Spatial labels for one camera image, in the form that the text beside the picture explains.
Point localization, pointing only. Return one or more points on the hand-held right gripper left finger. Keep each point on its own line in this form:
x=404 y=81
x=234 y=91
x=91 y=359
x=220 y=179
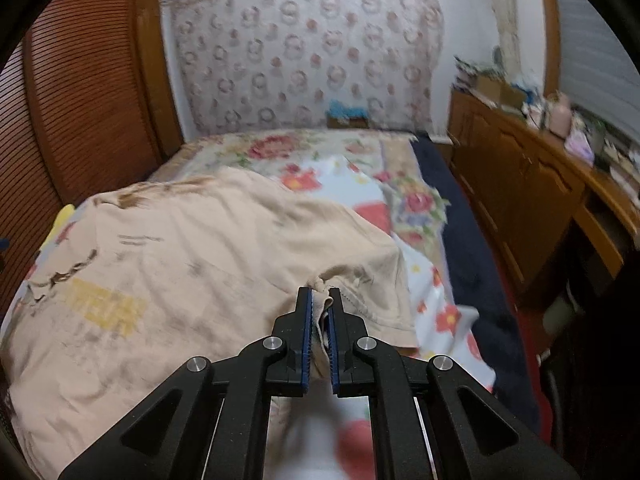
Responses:
x=306 y=331

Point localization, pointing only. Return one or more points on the cream curtain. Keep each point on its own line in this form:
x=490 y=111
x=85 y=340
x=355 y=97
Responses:
x=507 y=25

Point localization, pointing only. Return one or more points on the floral pillow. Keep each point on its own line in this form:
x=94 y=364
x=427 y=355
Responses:
x=280 y=147

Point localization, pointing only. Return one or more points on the wooden sideboard cabinet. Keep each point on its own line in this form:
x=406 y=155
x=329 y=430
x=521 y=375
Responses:
x=510 y=175

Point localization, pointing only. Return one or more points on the wooden louvered wardrobe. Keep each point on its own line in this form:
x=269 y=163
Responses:
x=90 y=85

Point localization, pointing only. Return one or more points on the cardboard box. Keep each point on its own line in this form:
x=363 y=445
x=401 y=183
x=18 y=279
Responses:
x=487 y=89

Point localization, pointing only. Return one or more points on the wooden window frame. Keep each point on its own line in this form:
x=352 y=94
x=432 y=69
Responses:
x=549 y=35

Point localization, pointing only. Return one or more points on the blue cloth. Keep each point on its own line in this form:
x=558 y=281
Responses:
x=345 y=108

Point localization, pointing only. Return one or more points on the dark blue bed sheet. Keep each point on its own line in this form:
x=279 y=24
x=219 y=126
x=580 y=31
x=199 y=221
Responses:
x=470 y=240

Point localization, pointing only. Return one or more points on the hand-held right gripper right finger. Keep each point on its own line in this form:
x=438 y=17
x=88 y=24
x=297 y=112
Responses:
x=336 y=341

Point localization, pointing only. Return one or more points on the beige t-shirt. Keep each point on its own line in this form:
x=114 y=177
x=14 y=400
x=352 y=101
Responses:
x=200 y=260

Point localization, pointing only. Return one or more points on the white fruit flower printed sheet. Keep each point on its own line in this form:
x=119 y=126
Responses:
x=435 y=280

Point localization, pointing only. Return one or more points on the purple bag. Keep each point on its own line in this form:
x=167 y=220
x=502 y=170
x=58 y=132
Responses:
x=580 y=146

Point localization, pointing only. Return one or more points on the pink thermos jug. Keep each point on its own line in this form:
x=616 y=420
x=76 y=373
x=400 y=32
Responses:
x=561 y=117

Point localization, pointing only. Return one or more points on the grey window blind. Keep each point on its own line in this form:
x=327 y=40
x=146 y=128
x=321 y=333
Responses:
x=600 y=50

